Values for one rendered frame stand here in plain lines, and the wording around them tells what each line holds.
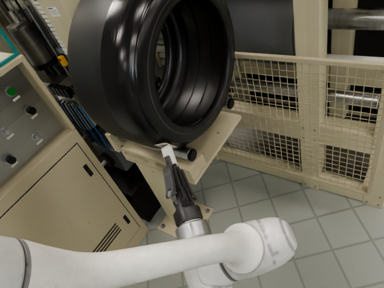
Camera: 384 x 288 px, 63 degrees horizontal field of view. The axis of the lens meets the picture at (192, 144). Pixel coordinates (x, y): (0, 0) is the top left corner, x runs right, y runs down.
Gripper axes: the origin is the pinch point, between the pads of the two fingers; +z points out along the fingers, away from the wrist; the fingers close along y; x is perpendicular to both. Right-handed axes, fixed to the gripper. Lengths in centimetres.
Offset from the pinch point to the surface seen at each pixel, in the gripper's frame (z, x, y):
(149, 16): 23.5, 18.9, -23.7
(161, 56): 68, -6, 34
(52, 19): 56, -15, -20
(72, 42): 30.7, -3.3, -26.6
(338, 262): -43, 17, 106
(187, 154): 4.8, -0.6, 14.0
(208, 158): 5.8, 1.0, 28.0
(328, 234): -29, 18, 113
